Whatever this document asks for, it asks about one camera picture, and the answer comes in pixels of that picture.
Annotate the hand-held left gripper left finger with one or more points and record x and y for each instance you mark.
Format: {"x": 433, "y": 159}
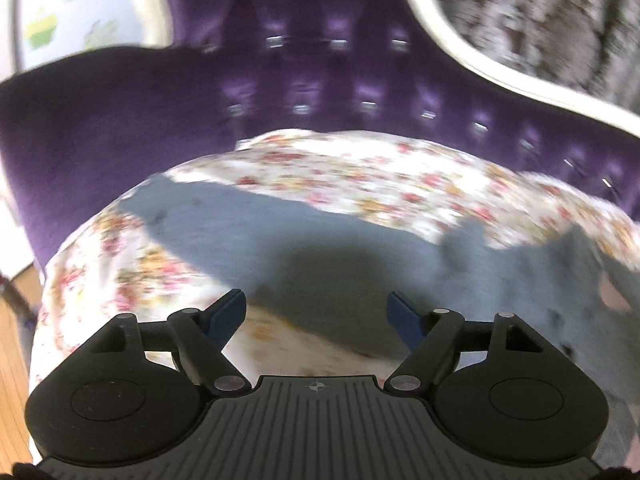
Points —
{"x": 226, "y": 312}

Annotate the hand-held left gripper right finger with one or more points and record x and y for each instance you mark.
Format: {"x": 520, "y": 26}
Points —
{"x": 404, "y": 314}

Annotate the grey knit garment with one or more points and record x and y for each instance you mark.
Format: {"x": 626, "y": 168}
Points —
{"x": 300, "y": 250}

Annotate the floral printed blanket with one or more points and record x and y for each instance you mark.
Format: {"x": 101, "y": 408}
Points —
{"x": 375, "y": 175}

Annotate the purple tufted velvet sofa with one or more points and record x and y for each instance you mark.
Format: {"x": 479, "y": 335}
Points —
{"x": 300, "y": 70}

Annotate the grey damask curtain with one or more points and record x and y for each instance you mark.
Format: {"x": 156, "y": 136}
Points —
{"x": 525, "y": 10}

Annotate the pale green cupcake wall sticker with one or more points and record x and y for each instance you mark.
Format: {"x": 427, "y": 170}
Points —
{"x": 100, "y": 34}

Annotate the yellow green cupcake wall sticker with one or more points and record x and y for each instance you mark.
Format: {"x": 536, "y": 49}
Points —
{"x": 42, "y": 31}

